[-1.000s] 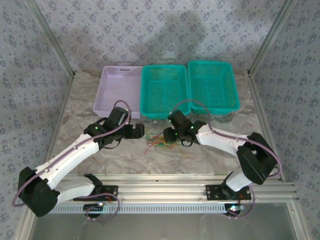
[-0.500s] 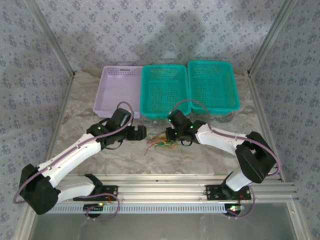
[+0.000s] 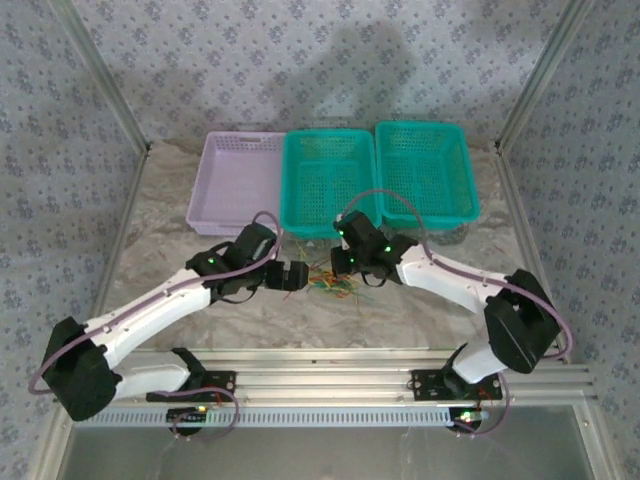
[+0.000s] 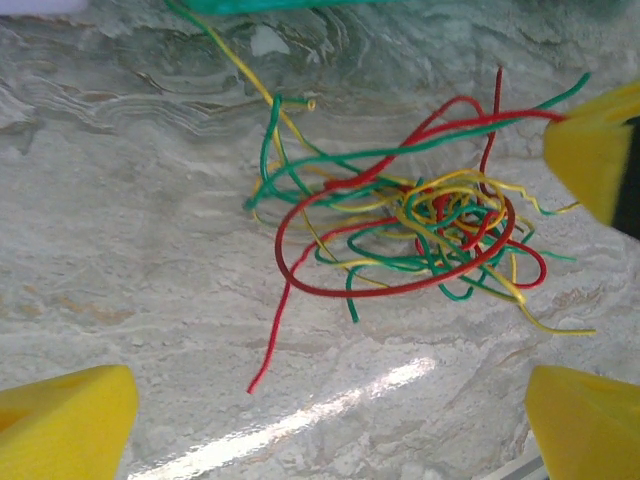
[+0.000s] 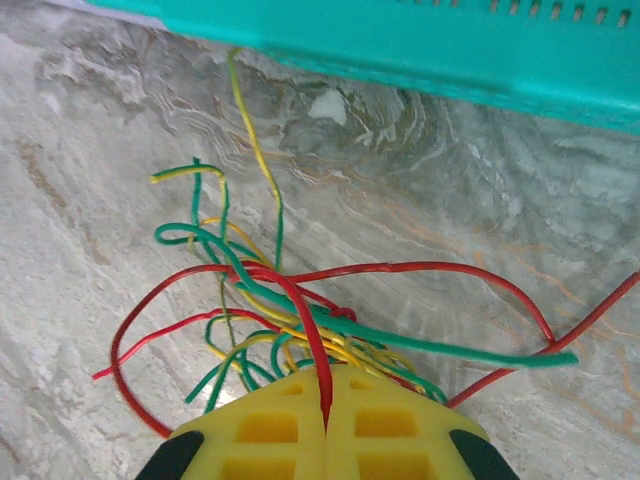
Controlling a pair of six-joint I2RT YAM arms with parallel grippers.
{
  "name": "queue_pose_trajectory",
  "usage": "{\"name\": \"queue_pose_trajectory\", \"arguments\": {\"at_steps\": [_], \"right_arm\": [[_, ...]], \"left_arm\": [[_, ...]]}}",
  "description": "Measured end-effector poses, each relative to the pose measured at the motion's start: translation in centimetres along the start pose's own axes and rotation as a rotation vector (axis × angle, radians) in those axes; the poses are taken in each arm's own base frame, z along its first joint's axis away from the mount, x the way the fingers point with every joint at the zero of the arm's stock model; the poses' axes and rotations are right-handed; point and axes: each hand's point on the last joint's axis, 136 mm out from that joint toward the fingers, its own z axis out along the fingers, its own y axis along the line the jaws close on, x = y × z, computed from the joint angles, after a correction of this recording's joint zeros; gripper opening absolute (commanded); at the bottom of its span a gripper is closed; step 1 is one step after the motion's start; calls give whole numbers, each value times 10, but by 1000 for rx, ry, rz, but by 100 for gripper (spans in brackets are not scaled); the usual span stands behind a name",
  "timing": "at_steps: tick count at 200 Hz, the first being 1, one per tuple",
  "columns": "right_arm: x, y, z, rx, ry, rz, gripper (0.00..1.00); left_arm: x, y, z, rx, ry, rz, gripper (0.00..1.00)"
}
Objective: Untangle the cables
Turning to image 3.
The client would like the thick green-yellow striped wire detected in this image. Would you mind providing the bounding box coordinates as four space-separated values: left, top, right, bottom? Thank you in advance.
312 279 361 300

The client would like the lilac perforated plastic basket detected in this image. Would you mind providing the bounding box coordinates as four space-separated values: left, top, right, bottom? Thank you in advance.
184 130 289 237

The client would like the teal perforated plastic basket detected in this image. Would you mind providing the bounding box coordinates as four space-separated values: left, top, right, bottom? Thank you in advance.
278 128 384 240
374 119 482 227

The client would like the left controller board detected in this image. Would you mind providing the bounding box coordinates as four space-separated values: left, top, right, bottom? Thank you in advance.
167 407 210 424

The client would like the controller board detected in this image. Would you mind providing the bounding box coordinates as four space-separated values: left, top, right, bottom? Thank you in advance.
167 407 210 424
448 407 489 426

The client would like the right controller board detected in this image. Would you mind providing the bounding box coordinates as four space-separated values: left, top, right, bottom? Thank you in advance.
448 407 489 426

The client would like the aluminium side rail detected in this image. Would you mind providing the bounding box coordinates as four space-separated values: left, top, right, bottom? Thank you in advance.
494 142 621 480
29 142 151 480

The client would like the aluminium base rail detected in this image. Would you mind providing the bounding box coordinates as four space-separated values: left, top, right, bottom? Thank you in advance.
114 347 599 416

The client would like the black left mount plate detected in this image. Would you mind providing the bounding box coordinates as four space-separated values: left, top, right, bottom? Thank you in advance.
144 369 237 404

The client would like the black mount plate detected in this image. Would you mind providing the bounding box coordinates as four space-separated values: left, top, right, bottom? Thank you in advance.
410 368 504 401
144 369 237 404

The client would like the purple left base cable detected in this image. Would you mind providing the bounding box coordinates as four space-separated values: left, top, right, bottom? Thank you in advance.
167 387 241 444

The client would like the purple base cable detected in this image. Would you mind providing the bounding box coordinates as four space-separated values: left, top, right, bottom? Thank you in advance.
167 387 241 444
452 372 512 440

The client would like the black right mount plate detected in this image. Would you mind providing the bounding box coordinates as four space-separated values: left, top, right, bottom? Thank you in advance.
410 368 504 401

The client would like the slotted grey cable duct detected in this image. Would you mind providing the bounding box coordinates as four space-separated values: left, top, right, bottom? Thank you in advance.
74 403 589 430

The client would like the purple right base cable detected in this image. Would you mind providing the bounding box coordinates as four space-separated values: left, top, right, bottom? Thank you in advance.
452 372 512 440

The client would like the aluminium frame post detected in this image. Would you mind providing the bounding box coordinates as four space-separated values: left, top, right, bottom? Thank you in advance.
494 0 599 151
49 0 154 154

